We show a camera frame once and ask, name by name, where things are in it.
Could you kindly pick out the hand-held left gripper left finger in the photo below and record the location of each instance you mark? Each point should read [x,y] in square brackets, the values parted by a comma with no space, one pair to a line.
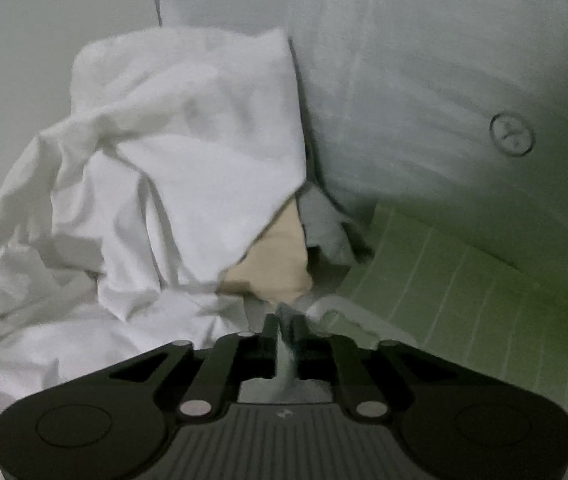
[268,332]

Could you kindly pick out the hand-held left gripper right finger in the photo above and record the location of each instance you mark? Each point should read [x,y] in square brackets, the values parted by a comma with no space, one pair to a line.
[298,335]

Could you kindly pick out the white garment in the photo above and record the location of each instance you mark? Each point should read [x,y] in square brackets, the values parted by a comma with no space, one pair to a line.
[154,200]

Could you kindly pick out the beige cloth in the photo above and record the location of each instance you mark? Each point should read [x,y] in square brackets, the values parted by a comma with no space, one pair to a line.
[271,260]

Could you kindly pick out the grey cloth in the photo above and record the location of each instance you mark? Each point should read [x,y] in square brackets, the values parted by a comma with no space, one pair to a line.
[324,232]

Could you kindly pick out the green striped bed sheet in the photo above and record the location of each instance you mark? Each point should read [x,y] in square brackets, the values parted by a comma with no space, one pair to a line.
[479,305]

